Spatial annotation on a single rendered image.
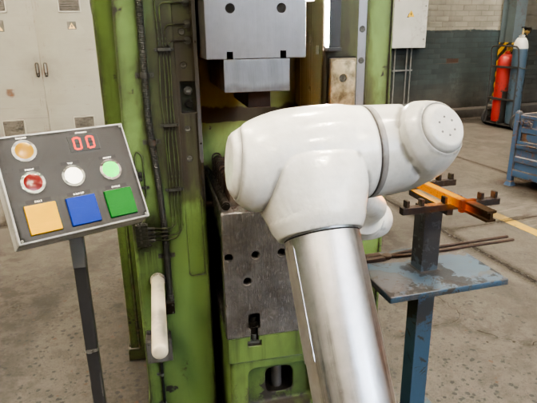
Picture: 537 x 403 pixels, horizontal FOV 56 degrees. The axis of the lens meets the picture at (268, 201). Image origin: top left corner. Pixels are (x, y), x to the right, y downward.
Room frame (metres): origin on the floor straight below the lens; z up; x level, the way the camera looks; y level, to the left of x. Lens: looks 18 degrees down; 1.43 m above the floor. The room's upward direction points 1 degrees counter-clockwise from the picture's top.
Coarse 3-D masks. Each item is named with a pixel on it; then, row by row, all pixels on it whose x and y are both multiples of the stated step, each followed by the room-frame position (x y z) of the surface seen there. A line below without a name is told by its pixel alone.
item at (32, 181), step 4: (28, 176) 1.23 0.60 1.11; (32, 176) 1.23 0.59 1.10; (36, 176) 1.24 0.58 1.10; (24, 180) 1.22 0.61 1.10; (28, 180) 1.22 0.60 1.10; (32, 180) 1.23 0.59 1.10; (36, 180) 1.23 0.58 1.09; (40, 180) 1.24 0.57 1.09; (24, 184) 1.21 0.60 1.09; (28, 184) 1.22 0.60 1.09; (32, 184) 1.22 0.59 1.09; (36, 184) 1.23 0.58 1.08; (40, 184) 1.23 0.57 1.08; (28, 188) 1.21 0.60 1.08; (32, 188) 1.22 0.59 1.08; (36, 188) 1.22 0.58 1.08; (40, 188) 1.23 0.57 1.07
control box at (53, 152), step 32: (96, 128) 1.40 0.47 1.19; (0, 160) 1.22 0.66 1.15; (32, 160) 1.26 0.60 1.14; (64, 160) 1.30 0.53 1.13; (96, 160) 1.34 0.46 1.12; (128, 160) 1.39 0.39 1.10; (0, 192) 1.22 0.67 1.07; (32, 192) 1.21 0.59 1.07; (64, 192) 1.25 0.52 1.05; (96, 192) 1.29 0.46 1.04; (64, 224) 1.21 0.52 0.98; (96, 224) 1.25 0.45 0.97; (128, 224) 1.34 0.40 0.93
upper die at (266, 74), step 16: (224, 64) 1.53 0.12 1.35; (240, 64) 1.54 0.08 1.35; (256, 64) 1.55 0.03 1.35; (272, 64) 1.56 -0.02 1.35; (288, 64) 1.57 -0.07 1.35; (224, 80) 1.53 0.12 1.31; (240, 80) 1.54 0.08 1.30; (256, 80) 1.55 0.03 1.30; (272, 80) 1.56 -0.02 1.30; (288, 80) 1.57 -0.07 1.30
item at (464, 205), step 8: (424, 184) 1.48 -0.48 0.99; (432, 184) 1.48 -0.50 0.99; (432, 192) 1.44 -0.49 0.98; (440, 192) 1.41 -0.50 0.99; (448, 192) 1.40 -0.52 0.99; (448, 200) 1.37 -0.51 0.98; (456, 200) 1.33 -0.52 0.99; (464, 200) 1.31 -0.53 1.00; (472, 200) 1.31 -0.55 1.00; (464, 208) 1.30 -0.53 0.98; (472, 208) 1.28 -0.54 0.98; (480, 208) 1.24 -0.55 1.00; (488, 208) 1.24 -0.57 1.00; (480, 216) 1.25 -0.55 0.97; (488, 216) 1.22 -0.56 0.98
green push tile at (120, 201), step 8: (104, 192) 1.30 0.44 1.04; (112, 192) 1.31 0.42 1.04; (120, 192) 1.32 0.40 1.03; (128, 192) 1.33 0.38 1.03; (112, 200) 1.30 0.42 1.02; (120, 200) 1.31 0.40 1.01; (128, 200) 1.32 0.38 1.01; (112, 208) 1.28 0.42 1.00; (120, 208) 1.30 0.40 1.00; (128, 208) 1.31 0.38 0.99; (136, 208) 1.32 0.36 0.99; (112, 216) 1.27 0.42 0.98; (120, 216) 1.29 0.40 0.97
